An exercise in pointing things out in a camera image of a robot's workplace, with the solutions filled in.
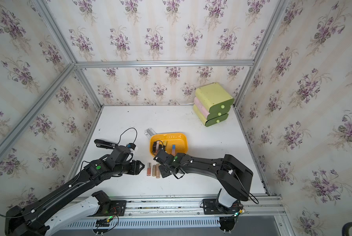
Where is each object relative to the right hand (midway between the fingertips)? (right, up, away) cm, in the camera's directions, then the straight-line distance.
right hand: (165, 171), depth 82 cm
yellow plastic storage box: (+8, +16, +17) cm, 25 cm away
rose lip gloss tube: (-10, 0, +3) cm, 10 cm away
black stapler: (-40, +13, +11) cm, 44 cm away
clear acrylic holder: (-13, +20, +19) cm, 31 cm away
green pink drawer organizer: (+29, +40, +9) cm, 50 cm away
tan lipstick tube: (-5, -1, +3) cm, 5 cm away
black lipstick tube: (-8, +11, +13) cm, 19 cm away
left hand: (-11, +4, -7) cm, 14 cm away
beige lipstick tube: (-7, -1, +3) cm, 8 cm away
